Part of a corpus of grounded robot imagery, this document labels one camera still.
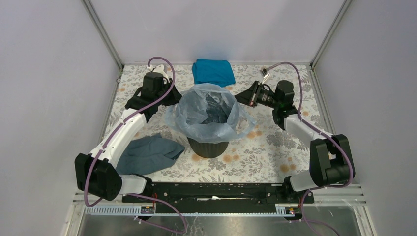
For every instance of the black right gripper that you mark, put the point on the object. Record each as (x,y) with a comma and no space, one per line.
(249,97)

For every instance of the white slotted cable duct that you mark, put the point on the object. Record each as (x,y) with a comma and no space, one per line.
(140,210)

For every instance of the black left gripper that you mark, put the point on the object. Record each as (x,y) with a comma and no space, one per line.
(175,97)

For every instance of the light blue plastic trash bag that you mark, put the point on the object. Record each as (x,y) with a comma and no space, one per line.
(186,116)

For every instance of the black plastic trash bin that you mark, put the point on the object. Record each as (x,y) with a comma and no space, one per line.
(208,148)

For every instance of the grey blue crumpled cloth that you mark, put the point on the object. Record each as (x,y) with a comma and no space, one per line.
(148,155)

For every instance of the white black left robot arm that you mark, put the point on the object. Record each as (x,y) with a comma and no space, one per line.
(96,172)

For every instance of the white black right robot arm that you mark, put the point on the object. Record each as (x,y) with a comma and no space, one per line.
(330,160)

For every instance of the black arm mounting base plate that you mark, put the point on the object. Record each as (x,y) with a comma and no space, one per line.
(216,197)

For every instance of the bright blue folded cloth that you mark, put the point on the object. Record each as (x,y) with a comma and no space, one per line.
(217,72)

